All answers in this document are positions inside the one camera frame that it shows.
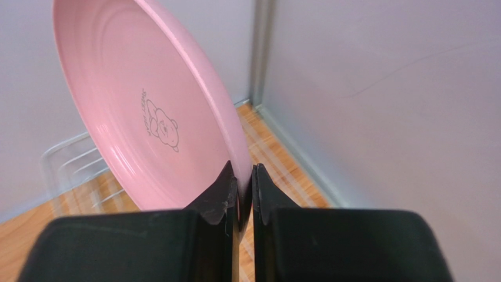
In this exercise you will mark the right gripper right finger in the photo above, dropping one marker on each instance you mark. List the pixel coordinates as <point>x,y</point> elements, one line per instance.
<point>267,197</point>

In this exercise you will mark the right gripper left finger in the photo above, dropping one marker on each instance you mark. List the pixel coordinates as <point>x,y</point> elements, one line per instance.
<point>213,253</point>

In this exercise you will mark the pink plate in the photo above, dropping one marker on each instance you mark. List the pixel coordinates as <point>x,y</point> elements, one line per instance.
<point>153,104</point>

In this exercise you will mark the white wire dish rack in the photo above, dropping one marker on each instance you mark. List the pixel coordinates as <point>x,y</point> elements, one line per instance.
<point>79,181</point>

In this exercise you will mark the right aluminium frame post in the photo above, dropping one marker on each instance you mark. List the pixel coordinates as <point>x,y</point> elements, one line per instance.
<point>262,35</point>

